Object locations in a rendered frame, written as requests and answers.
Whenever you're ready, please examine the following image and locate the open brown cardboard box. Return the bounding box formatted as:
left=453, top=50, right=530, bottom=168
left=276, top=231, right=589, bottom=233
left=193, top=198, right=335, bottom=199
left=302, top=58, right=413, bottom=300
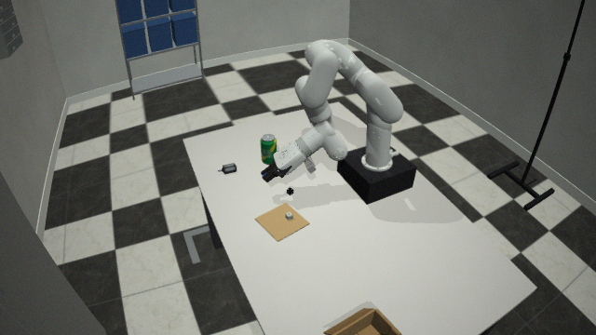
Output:
left=323, top=308, right=401, bottom=335

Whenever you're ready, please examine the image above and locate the green soda can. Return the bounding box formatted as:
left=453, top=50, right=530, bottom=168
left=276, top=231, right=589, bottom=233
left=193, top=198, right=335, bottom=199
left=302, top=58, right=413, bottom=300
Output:
left=261, top=134, right=277, bottom=165

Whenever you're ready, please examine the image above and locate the tan square mat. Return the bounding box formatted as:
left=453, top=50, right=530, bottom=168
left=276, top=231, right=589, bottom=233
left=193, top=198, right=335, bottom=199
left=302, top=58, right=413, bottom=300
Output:
left=255, top=203, right=310, bottom=241

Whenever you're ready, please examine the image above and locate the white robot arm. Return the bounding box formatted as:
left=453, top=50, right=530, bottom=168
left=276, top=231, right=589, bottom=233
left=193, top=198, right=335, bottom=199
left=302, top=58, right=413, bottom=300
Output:
left=295, top=40, right=403, bottom=173

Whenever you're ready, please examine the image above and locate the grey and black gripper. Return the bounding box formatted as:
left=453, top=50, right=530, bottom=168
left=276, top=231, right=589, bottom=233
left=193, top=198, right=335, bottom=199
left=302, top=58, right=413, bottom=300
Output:
left=261, top=141, right=307, bottom=182

